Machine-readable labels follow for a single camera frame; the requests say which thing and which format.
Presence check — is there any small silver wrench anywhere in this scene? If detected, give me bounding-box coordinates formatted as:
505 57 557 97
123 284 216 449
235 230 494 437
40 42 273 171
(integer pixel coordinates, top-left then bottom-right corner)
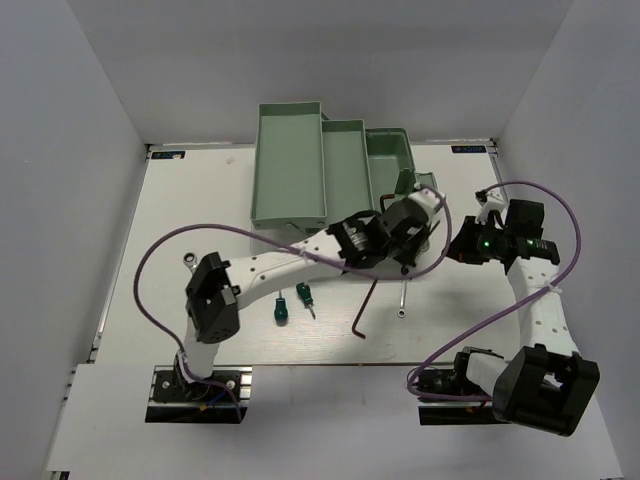
397 266 409 318

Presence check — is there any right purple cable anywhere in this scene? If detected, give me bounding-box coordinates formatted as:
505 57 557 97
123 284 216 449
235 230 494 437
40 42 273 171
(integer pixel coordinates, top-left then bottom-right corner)
405 180 583 401

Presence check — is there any green stubby screwdriver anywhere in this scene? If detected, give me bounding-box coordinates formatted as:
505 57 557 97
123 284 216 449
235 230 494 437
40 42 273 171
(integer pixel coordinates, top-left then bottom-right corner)
273 290 289 326
296 282 316 319

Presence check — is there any left green stubby screwdriver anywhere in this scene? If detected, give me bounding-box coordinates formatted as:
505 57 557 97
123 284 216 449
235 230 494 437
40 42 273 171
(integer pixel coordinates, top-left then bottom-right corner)
273 290 289 326

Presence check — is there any large silver ratchet wrench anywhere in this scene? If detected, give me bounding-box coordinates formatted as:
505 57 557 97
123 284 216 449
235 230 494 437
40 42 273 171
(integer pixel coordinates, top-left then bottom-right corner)
183 252 199 275

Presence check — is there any thin brown hex key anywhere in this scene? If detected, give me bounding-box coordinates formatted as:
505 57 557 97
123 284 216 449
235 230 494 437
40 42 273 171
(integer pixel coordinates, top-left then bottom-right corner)
426 220 441 244

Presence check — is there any blue label sticker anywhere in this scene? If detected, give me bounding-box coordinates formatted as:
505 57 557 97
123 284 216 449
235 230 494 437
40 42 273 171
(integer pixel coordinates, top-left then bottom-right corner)
451 145 487 154
151 151 186 160

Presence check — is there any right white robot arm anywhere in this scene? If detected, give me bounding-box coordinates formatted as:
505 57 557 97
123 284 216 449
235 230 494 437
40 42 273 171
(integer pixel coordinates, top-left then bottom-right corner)
448 193 600 437

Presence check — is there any left blue label sticker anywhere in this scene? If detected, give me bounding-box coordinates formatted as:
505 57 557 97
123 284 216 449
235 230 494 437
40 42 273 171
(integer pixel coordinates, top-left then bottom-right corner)
151 151 186 160

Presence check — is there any right blue label sticker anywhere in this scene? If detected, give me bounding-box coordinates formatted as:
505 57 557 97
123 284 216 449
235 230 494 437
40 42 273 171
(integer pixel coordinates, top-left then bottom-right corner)
451 145 487 154

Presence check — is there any large brown hex key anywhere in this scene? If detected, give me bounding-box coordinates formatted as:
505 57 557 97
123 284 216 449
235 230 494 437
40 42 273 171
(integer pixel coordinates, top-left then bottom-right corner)
379 194 396 213

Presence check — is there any right green stubby screwdriver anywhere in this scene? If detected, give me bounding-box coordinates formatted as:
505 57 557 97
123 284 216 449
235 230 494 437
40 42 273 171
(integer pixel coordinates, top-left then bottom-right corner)
296 282 316 319

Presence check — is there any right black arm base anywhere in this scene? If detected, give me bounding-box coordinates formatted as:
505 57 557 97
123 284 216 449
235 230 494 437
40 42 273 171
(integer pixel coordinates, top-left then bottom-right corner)
408 347 521 426

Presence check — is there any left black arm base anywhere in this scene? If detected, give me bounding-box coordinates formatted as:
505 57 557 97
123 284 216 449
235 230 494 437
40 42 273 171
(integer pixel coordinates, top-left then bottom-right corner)
145 365 252 424

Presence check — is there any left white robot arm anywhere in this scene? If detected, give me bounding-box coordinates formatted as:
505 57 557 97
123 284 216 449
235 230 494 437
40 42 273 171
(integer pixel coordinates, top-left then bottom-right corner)
176 192 441 399

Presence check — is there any medium brown hex key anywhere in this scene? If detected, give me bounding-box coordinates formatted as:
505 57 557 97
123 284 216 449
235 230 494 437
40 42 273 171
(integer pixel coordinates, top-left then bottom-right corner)
351 280 378 340

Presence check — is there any green plastic toolbox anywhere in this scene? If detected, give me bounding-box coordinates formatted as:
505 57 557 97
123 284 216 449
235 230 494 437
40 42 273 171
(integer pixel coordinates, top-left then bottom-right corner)
250 102 436 256

